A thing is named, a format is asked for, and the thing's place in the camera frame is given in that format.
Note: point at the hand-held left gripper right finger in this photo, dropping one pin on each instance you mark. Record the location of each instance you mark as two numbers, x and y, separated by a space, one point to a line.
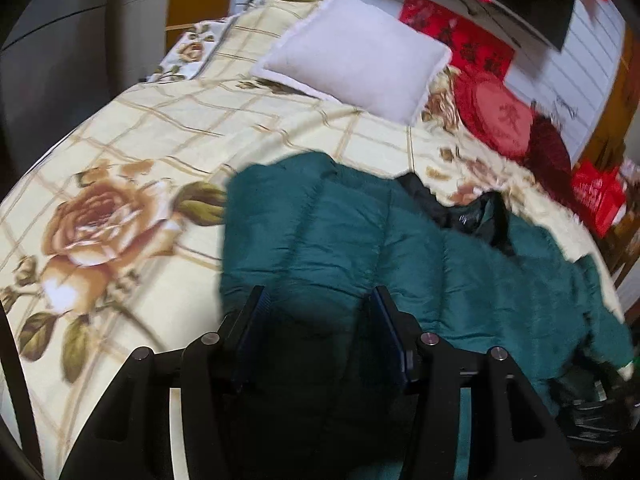
389 330

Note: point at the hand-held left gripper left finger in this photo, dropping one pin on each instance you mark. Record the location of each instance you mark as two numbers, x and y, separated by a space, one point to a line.
248 320

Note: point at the green puffer jacket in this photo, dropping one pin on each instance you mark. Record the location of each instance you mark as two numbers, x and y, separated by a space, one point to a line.
325 240

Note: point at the bed with floral checked sheet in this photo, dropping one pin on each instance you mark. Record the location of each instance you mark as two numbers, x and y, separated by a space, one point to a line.
150 140

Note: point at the red shopping bag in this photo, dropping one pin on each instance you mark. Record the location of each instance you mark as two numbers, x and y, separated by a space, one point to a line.
597 195

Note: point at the dark red velvet pillow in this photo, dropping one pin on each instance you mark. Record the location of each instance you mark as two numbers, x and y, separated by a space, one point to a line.
550 152

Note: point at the red heart-shaped pillow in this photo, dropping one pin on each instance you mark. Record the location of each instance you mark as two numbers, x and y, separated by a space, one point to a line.
497 115

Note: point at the white square pillow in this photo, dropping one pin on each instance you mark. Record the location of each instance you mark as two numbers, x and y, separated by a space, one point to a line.
355 55

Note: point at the grey refrigerator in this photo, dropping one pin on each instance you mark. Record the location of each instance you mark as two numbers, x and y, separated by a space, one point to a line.
80 50

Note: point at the red wall banner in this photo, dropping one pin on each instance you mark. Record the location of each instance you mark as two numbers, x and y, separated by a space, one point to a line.
452 30

